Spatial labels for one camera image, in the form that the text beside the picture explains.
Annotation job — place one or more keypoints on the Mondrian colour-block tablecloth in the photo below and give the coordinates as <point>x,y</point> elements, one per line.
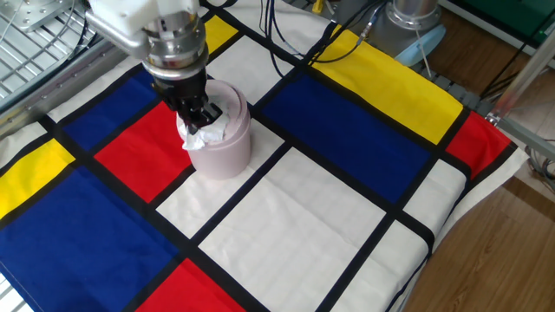
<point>303,216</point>

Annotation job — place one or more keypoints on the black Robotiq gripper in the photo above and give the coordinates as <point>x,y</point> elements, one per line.
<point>182,89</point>

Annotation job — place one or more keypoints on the yellow clip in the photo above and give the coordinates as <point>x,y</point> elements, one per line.
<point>317,5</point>

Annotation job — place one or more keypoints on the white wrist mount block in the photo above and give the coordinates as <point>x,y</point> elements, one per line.
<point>117,19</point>

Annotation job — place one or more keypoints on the aluminium frame beam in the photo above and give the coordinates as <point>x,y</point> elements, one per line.
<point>529,138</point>

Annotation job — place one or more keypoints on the white tissue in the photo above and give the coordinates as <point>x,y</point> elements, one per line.
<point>206,136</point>

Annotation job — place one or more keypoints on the silver perforated mounting plate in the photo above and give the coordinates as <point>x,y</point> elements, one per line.
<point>34,13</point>

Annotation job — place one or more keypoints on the aluminium frame post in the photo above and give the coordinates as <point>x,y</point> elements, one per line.
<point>520,78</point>

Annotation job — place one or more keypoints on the pink swing-lid trash can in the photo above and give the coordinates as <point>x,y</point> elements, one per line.
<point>221,156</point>

